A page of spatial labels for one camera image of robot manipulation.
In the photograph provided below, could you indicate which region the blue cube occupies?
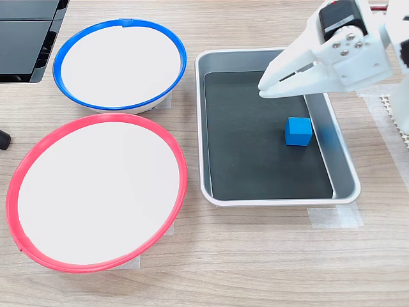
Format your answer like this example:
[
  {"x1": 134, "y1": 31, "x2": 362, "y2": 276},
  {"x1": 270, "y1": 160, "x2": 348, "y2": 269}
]
[{"x1": 284, "y1": 116, "x2": 313, "y2": 147}]

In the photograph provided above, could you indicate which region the black tray mat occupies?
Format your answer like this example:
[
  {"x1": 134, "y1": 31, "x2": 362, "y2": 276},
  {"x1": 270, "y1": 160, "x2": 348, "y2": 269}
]
[{"x1": 203, "y1": 70, "x2": 335, "y2": 201}]

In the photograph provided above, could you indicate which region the steel tray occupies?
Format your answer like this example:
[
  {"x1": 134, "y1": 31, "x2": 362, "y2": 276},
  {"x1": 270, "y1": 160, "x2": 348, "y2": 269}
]
[{"x1": 194, "y1": 47, "x2": 362, "y2": 207}]

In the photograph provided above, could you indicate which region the clear tape strip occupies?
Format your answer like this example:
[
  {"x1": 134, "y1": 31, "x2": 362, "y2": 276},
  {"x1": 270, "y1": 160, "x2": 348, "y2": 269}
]
[
  {"x1": 357, "y1": 84, "x2": 409, "y2": 188},
  {"x1": 107, "y1": 255, "x2": 141, "y2": 271},
  {"x1": 307, "y1": 203, "x2": 364, "y2": 229}
]

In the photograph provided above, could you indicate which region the white plate with blue rim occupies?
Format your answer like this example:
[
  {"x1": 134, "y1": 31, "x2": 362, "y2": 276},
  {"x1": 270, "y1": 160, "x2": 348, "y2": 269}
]
[{"x1": 52, "y1": 18, "x2": 188, "y2": 115}]

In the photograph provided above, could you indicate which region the white plate with red rim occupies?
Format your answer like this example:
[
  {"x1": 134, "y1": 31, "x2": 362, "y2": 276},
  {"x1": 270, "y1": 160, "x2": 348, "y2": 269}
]
[{"x1": 5, "y1": 113, "x2": 189, "y2": 274}]

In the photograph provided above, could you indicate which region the black glossy device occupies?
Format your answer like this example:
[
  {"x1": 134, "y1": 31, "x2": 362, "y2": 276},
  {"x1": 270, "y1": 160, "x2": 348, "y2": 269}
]
[{"x1": 0, "y1": 0, "x2": 70, "y2": 84}]

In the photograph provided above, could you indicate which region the small black rounded object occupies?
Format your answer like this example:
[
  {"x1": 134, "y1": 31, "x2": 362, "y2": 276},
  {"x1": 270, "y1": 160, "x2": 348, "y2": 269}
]
[{"x1": 0, "y1": 129, "x2": 12, "y2": 150}]

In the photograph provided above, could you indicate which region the pale perforated base plate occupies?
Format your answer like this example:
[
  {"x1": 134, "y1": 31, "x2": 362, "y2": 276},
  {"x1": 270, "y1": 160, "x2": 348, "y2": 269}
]
[{"x1": 378, "y1": 94, "x2": 409, "y2": 150}]

